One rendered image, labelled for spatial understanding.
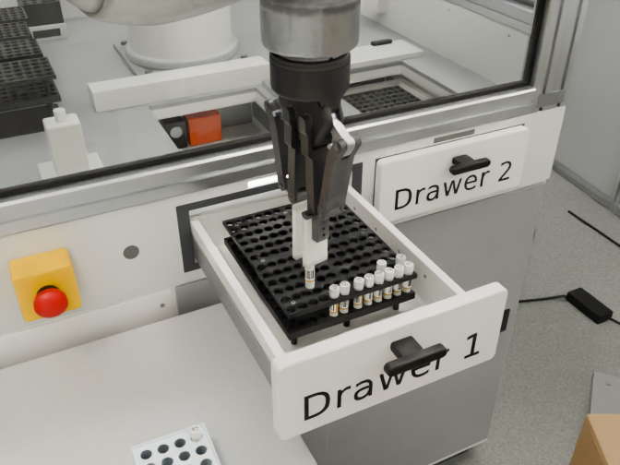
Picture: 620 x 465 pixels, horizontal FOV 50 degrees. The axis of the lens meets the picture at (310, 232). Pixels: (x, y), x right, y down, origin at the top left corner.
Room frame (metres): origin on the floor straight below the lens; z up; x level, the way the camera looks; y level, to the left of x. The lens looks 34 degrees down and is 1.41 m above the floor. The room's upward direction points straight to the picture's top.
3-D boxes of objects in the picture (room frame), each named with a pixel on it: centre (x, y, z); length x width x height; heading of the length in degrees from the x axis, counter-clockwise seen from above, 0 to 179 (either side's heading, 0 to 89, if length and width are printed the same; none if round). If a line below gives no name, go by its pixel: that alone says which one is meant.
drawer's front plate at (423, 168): (0.97, -0.24, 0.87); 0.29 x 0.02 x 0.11; 116
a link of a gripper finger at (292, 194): (0.61, 0.01, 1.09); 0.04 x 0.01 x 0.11; 126
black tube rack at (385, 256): (0.72, -0.01, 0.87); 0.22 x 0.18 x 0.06; 26
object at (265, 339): (0.73, 0.00, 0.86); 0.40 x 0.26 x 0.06; 26
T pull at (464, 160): (0.94, -0.25, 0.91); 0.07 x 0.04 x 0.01; 116
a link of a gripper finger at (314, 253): (0.59, -0.01, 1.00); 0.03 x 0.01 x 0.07; 126
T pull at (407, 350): (0.52, -0.11, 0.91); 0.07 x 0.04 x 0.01; 116
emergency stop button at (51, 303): (0.64, 0.32, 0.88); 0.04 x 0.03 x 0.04; 116
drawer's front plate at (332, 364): (0.54, -0.09, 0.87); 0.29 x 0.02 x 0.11; 116
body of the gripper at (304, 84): (0.60, 0.00, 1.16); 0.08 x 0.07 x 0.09; 36
